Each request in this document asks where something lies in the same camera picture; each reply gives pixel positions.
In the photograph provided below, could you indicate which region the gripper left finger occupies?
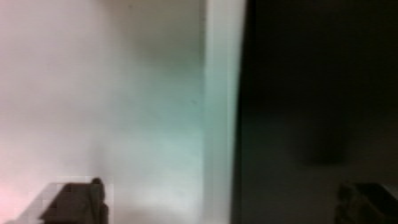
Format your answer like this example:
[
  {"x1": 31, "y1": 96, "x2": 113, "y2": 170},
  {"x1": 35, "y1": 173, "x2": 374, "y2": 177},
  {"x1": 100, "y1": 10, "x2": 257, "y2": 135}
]
[{"x1": 40, "y1": 178, "x2": 109, "y2": 224}]

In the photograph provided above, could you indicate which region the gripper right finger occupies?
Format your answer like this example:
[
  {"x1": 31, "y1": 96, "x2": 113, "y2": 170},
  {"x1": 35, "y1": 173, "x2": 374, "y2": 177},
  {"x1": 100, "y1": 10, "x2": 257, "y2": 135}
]
[{"x1": 335, "y1": 183, "x2": 398, "y2": 224}]

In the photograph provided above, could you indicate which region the white square tabletop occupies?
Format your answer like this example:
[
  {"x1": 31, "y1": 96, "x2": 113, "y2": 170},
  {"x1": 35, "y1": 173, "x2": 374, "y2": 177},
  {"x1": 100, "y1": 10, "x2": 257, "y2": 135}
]
[{"x1": 0, "y1": 0, "x2": 248, "y2": 224}]

